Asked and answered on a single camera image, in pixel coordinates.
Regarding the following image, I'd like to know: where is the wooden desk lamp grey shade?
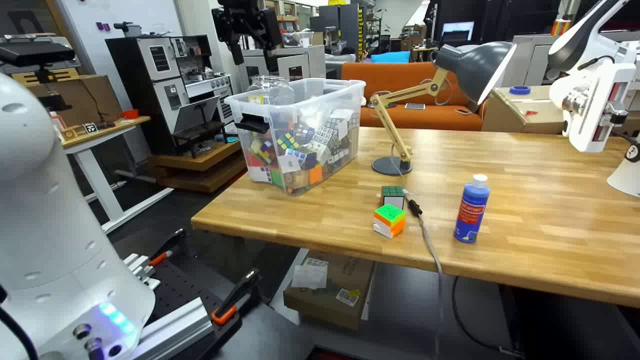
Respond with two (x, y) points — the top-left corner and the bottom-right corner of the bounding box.
(368, 40), (518, 178)

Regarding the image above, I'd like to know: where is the white machine with black hood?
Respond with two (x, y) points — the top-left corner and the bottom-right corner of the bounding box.
(544, 0), (640, 156)

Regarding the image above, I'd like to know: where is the green yellow puzzle cube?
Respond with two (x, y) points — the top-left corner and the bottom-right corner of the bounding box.
(274, 131), (303, 160)

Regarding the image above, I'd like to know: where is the white cone-shaped object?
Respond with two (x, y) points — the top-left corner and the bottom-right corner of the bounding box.
(603, 131), (640, 200)

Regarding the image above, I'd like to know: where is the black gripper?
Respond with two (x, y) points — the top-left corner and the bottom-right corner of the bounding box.
(212, 0), (283, 72)

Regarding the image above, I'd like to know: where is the black orange bar clamp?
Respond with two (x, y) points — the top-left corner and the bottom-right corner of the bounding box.
(144, 228), (190, 269)
(210, 268), (263, 329)

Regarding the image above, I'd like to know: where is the grey cabinet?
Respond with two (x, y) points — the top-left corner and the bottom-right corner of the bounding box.
(235, 43), (329, 83)

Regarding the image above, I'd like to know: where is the aluminium extrusion rail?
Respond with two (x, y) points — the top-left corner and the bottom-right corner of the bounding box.
(129, 295), (215, 360)

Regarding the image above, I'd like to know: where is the white paper sheet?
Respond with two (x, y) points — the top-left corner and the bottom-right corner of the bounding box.
(289, 255), (329, 291)

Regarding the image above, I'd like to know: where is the black lamp power cable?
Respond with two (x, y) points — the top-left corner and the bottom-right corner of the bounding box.
(405, 195), (445, 276)

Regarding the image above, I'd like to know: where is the orange puzzle cube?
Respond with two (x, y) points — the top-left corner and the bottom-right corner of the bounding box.
(306, 164), (327, 187)

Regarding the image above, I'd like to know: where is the cardboard box with stickers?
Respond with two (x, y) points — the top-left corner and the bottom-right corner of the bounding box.
(282, 250), (378, 333)

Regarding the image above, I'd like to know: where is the brown cardboard box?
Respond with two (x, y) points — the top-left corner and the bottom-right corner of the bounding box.
(24, 72), (125, 129)

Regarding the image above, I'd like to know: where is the blue bottle white cap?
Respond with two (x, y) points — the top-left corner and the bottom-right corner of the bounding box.
(451, 172), (491, 245)

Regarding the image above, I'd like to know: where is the small Rubik's cube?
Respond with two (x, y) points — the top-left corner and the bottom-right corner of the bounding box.
(379, 183), (408, 209)

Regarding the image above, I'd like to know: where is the wooden pallet platform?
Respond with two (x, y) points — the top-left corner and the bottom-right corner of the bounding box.
(149, 139), (249, 195)

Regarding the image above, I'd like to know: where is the clear plastic jar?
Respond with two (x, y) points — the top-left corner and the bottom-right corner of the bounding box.
(247, 73), (297, 97)

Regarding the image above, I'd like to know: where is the black floor cable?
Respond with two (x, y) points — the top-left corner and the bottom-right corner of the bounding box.
(450, 274), (515, 356)

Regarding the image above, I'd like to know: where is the beige box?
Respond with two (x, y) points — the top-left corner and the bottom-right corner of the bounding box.
(479, 83), (567, 134)

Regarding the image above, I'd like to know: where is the computer monitor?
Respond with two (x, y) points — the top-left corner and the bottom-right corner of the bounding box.
(439, 19), (477, 46)

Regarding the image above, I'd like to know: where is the white blue puzzle cube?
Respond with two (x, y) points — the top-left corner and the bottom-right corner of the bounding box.
(285, 147), (319, 175)

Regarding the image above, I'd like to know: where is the large Rubik's cube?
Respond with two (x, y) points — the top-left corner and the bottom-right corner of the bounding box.
(371, 202), (408, 240)

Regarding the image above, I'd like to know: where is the black camera on stand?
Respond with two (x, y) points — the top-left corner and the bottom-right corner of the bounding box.
(0, 38), (78, 85)

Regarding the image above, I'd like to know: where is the clear plastic storage box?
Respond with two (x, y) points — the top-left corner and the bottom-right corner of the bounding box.
(224, 75), (368, 198)

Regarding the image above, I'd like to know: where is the red white puzzle cube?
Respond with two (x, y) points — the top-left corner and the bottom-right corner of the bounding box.
(247, 162), (271, 186)

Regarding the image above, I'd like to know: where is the black and white machine cabinet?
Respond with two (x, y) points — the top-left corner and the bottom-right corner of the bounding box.
(104, 31), (237, 156)

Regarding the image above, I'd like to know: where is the white table with wooden top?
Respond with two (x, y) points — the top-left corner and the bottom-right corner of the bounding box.
(58, 113), (176, 236)

